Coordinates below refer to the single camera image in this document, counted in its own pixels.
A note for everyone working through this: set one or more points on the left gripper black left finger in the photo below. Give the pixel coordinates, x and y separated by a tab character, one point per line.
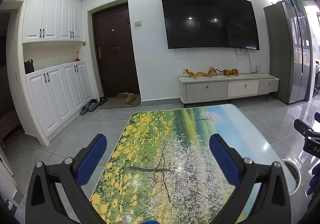
44	204

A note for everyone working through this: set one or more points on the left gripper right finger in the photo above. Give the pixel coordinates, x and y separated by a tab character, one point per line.
272	203

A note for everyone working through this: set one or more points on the round white trash bin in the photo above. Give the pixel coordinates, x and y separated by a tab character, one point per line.
295	172

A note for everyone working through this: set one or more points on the blue gloved right hand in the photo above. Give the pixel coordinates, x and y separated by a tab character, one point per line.
314	179

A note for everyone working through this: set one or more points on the washing machine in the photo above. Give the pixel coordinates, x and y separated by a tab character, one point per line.
316	88

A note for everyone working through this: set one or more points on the white tv console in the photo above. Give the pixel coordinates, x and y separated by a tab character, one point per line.
220	87

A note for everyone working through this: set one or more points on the golden dragon figurine right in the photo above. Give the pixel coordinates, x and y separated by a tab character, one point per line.
230	72

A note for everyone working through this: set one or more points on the golden dragon figurine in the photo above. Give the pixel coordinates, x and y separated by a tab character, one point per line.
211	71
230	72

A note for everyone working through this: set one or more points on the grey refrigerator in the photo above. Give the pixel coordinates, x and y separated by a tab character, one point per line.
289	43

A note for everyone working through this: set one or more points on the grey slippers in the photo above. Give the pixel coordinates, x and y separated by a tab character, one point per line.
89	107

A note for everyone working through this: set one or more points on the black shoes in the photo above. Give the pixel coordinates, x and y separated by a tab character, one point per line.
102	101

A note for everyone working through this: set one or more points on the golden dragon figurine left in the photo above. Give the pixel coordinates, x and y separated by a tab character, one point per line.
211	71

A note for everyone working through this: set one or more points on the white shoe cabinet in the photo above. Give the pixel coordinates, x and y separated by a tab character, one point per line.
50	33

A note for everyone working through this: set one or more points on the brown door mat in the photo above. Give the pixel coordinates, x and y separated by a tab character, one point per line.
116	102

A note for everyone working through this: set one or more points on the tan boots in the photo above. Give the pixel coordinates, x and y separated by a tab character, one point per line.
129	97

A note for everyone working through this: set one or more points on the black bag on shelf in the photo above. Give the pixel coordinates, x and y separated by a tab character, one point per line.
28	66

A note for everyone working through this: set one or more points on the dark brown entrance door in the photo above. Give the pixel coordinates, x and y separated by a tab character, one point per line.
114	49

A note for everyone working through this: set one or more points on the black wall television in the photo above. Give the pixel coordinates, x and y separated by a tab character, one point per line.
210	23

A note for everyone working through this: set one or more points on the wall light switch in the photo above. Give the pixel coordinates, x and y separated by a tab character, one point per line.
137	22

